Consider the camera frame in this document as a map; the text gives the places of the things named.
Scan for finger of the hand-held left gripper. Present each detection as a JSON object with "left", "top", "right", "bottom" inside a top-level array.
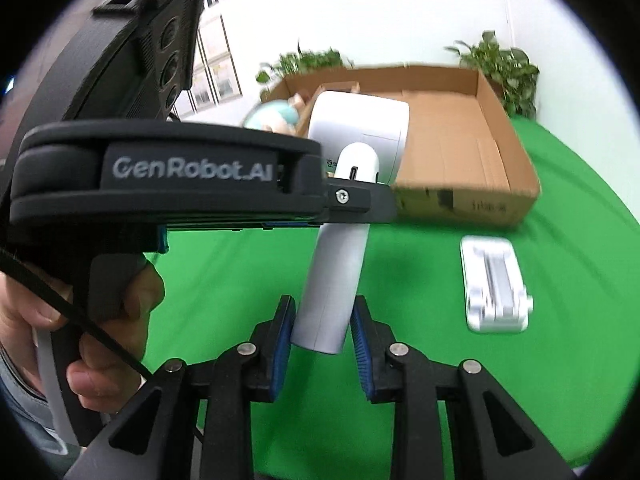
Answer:
[{"left": 320, "top": 182, "right": 398, "bottom": 224}]

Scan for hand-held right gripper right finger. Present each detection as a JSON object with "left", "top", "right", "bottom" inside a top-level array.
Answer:
[{"left": 350, "top": 296, "right": 576, "bottom": 480}]

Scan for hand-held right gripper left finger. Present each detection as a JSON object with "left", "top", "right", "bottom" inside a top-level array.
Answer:
[{"left": 65, "top": 294, "right": 297, "bottom": 480}]

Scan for white handheld appliance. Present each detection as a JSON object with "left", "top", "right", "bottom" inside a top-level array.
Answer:
[{"left": 290, "top": 91, "right": 411, "bottom": 356}]

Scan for pink pig plush toy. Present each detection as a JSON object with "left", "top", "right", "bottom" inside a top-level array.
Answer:
[{"left": 243, "top": 92, "right": 313, "bottom": 136}]

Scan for large cardboard box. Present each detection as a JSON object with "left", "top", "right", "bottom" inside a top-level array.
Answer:
[{"left": 260, "top": 64, "right": 542, "bottom": 231}]

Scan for person's left hand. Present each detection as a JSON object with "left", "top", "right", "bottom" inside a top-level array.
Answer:
[{"left": 0, "top": 257, "right": 166, "bottom": 413}]

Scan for bushy green potted plant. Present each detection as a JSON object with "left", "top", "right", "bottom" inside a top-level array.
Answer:
[{"left": 256, "top": 42, "right": 353, "bottom": 101}]

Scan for white folding phone stand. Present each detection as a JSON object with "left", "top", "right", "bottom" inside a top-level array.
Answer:
[{"left": 460, "top": 235, "right": 535, "bottom": 335}]

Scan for green tablecloth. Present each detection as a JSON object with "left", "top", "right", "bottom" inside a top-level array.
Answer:
[{"left": 130, "top": 117, "right": 640, "bottom": 471}]

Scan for tall green potted plant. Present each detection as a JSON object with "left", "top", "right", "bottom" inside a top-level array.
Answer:
[{"left": 445, "top": 31, "right": 541, "bottom": 120}]

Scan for person's blue jeans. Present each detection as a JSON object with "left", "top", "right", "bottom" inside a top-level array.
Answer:
[{"left": 0, "top": 345, "right": 76, "bottom": 456}]

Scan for wall of framed certificates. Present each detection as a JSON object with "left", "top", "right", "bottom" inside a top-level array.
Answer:
[{"left": 187, "top": 0, "right": 321, "bottom": 111}]

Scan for black cable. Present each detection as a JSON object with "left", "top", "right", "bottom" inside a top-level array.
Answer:
[{"left": 0, "top": 247, "right": 153, "bottom": 378}]

